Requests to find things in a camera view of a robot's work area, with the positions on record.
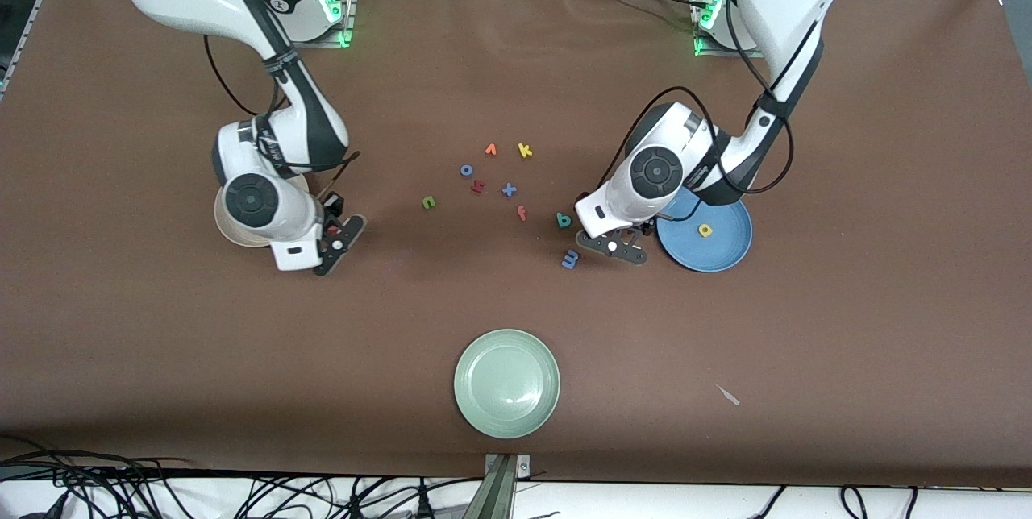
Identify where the beige round plate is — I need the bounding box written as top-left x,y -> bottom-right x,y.
214,168 -> 311,249

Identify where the green round plate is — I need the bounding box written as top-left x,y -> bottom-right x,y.
453,329 -> 561,440

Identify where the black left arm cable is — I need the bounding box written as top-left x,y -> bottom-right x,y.
617,0 -> 797,196

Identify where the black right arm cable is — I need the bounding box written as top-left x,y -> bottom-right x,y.
202,34 -> 361,199

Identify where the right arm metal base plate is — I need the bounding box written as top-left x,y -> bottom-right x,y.
268,0 -> 356,49

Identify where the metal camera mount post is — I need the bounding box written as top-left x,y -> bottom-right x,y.
472,453 -> 533,519

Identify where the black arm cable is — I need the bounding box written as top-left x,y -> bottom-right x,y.
202,34 -> 361,199
617,0 -> 797,196

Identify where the brown paper table cover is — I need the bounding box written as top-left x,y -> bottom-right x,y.
0,0 -> 1032,489

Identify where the blue round plate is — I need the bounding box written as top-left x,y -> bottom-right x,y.
655,185 -> 754,273

